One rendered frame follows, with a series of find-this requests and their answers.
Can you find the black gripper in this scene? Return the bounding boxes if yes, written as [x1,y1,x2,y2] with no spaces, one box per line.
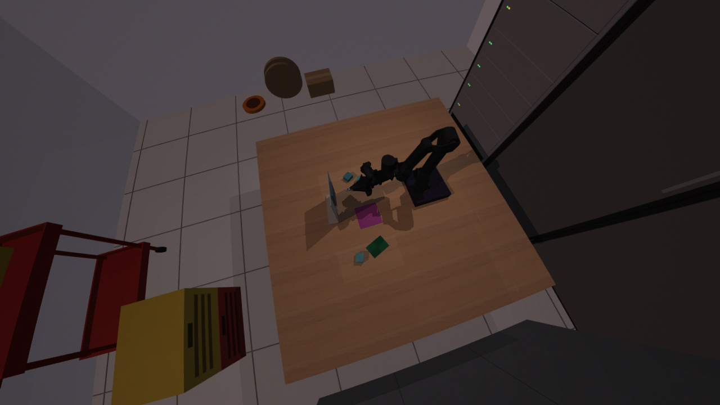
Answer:
[350,166,384,196]

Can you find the translucent magenta square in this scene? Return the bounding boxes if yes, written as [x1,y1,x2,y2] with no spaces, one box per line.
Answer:
[354,202,382,229]

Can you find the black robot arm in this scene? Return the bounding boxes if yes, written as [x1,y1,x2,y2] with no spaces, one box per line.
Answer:
[380,126,461,195]

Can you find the dark green square marker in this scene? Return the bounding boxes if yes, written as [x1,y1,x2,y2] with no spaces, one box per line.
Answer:
[366,236,389,258]

